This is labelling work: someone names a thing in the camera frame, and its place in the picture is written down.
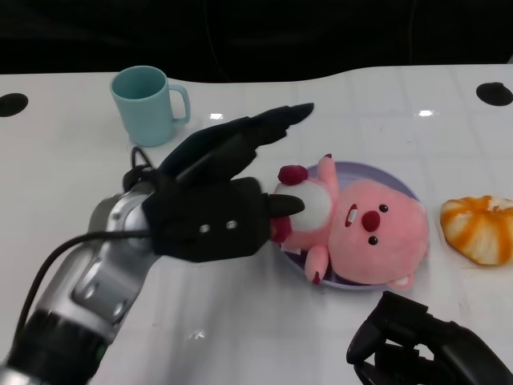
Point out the teal plastic mug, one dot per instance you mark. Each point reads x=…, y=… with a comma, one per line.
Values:
x=144, y=116

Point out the lavender plastic plate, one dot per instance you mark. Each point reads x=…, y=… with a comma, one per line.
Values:
x=360, y=172

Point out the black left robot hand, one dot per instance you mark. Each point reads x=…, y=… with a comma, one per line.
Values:
x=208, y=216

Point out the pink plush beaver doll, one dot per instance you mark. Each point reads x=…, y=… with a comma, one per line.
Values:
x=372, y=240

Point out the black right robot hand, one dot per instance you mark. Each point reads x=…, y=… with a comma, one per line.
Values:
x=461, y=353

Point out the black backdrop curtain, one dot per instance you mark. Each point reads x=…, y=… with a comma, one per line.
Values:
x=80, y=32

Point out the peeled orange toy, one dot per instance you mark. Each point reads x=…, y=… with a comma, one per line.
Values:
x=481, y=232

